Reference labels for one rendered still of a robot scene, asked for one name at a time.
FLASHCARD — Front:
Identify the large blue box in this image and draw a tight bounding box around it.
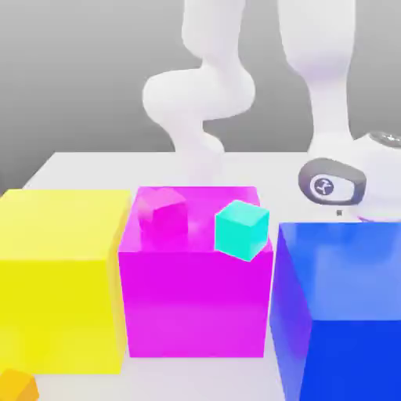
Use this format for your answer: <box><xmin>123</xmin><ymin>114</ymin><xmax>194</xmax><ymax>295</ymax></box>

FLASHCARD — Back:
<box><xmin>269</xmin><ymin>222</ymin><xmax>401</xmax><ymax>401</ymax></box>

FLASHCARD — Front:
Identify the small magenta cube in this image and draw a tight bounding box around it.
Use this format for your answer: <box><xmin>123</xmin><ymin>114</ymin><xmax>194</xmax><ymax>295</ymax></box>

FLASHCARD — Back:
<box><xmin>136</xmin><ymin>186</ymin><xmax>189</xmax><ymax>237</ymax></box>

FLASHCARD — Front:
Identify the small cyan cube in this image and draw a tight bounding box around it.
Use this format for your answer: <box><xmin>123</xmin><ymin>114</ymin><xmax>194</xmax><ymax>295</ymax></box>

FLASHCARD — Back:
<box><xmin>214</xmin><ymin>199</ymin><xmax>270</xmax><ymax>263</ymax></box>

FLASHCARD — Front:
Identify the large yellow box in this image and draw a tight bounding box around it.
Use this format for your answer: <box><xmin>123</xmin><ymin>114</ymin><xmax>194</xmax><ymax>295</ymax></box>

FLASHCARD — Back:
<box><xmin>0</xmin><ymin>188</ymin><xmax>132</xmax><ymax>376</ymax></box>

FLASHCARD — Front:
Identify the large magenta box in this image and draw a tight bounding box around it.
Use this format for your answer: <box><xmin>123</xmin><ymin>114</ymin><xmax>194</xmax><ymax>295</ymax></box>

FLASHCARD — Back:
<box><xmin>117</xmin><ymin>186</ymin><xmax>274</xmax><ymax>359</ymax></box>

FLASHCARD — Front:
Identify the small orange cube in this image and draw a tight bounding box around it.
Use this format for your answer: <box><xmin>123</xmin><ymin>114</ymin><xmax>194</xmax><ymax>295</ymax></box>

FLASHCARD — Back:
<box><xmin>0</xmin><ymin>368</ymin><xmax>41</xmax><ymax>401</ymax></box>

